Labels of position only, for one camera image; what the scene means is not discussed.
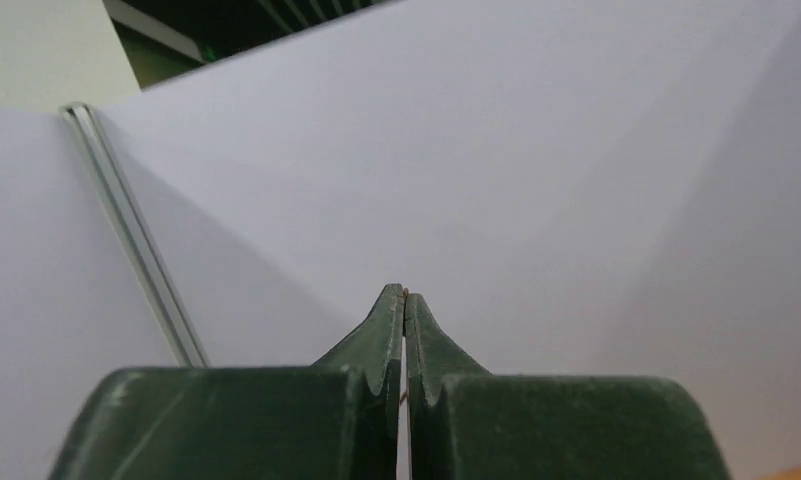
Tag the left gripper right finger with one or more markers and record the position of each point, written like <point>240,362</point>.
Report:
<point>469,423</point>

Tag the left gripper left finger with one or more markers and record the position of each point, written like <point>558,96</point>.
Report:
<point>336,418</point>

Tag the left aluminium corner post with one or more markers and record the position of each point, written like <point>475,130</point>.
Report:
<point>126,217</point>

